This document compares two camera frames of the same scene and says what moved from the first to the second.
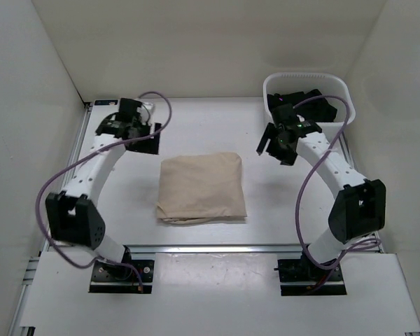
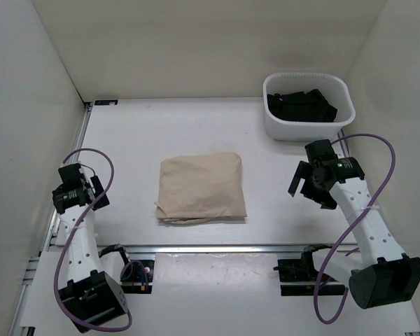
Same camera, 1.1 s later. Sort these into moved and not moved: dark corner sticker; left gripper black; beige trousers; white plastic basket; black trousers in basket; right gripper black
Moved: right gripper black; left gripper black
Not moved: dark corner sticker; white plastic basket; beige trousers; black trousers in basket
